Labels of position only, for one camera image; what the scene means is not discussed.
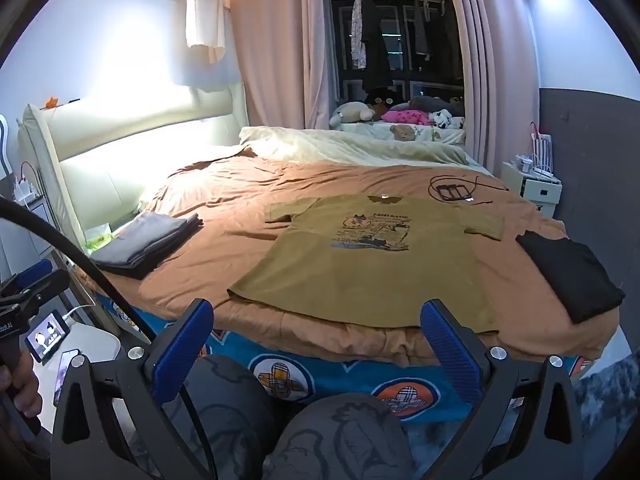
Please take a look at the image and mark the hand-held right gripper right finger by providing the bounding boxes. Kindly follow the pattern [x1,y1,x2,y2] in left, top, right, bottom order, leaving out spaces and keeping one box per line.
[419,299,586,480]

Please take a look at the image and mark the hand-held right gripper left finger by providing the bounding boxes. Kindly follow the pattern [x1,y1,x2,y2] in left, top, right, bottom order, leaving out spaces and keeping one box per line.
[50,298,221,480]

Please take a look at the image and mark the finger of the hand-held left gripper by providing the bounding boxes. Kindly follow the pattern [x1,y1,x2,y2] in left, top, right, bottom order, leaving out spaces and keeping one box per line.
[7,259,53,291]
[0,269,71,313]

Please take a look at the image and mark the olive printed t-shirt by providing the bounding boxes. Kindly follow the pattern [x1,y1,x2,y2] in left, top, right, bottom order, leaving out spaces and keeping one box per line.
[227,194,506,335]

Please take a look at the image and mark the grey folded clothes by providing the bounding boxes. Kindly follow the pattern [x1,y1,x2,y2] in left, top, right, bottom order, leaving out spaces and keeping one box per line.
[90,211,205,281]

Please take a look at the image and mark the dark hanging clothes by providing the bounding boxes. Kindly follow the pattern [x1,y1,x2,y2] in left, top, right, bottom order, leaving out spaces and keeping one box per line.
[360,0,394,92]

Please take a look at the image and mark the person's left hand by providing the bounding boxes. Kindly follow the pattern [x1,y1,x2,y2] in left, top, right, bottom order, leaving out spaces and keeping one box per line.
[0,364,43,420]

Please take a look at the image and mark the phone on stand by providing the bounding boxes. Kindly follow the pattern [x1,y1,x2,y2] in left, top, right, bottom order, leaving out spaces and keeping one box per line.
[25,310,72,362]

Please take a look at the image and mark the bedside table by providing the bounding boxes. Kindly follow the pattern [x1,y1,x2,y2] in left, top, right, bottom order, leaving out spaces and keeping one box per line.
[9,160,52,257]

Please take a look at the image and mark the smartphone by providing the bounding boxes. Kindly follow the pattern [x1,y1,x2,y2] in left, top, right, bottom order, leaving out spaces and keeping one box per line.
[52,348,82,407]

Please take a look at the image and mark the green tissue packet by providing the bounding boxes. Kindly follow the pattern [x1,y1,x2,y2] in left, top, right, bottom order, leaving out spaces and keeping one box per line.
[85,223,113,254]

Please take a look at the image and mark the white round table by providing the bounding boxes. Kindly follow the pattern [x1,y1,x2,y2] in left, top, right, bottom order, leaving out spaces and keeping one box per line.
[64,324,127,363]

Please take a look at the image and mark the blue printed bedsheet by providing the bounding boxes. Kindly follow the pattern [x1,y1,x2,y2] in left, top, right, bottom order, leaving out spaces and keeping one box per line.
[95,294,596,422]

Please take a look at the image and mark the brown blanket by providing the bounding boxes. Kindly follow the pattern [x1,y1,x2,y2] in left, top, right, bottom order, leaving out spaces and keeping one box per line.
[92,160,621,367]

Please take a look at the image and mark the black folded clothing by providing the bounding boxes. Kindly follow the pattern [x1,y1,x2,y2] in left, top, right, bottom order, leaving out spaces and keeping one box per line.
[515,230,626,324]

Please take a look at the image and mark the grey fluffy rug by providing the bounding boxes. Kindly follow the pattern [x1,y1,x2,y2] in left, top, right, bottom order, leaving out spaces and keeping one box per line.
[574,344,640,443]

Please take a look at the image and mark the person's legs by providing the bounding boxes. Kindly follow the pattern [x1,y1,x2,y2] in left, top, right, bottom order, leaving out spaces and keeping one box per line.
[165,354,417,480]

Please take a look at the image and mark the white nightstand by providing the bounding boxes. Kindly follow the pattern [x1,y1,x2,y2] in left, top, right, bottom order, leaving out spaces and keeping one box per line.
[501,161,564,219]

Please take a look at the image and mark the cream padded headboard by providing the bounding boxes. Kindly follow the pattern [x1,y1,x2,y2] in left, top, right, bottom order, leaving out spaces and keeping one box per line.
[17,82,247,256]

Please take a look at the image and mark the striped bag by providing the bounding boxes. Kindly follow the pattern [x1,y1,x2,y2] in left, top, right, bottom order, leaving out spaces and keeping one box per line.
[530,121,554,173]

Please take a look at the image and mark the black and white plush toy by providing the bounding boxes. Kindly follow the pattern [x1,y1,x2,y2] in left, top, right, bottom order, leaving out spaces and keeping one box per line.
[430,109,466,129]

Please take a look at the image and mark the pink plush toy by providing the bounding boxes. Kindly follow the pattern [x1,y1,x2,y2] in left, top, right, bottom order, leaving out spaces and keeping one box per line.
[382,109,431,126]

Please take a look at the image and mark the brown bear plush toy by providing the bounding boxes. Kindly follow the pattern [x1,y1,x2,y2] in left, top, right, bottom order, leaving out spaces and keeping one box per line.
[370,95,397,119]

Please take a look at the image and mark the cream plush toy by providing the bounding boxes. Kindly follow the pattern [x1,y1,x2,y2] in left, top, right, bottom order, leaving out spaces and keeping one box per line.
[329,101,376,127]

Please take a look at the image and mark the pink curtain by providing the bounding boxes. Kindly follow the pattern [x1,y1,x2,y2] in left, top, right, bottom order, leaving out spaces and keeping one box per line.
[442,0,545,171]
[227,0,322,131]

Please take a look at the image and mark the white hanging shirt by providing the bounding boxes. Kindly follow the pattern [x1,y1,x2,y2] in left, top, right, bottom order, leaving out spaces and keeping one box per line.
[185,0,229,65]

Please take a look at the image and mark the floral hanging garment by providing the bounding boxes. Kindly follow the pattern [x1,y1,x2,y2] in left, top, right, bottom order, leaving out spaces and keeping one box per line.
[350,0,366,70]

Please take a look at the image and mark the thick black cable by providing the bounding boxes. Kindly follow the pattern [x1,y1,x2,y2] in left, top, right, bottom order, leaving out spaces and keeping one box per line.
[0,197,157,347]

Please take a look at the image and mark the black plastic frame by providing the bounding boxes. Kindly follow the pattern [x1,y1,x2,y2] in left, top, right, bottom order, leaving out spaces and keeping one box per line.
[436,183,473,204]

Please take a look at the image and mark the thin black cable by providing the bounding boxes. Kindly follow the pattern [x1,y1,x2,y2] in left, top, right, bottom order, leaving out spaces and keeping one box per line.
[427,175,509,208]

